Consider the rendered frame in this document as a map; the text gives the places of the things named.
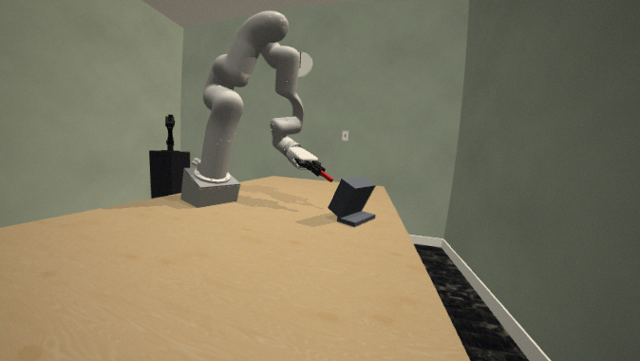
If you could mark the dark red peg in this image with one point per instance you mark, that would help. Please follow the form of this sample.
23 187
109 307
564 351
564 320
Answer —
326 176

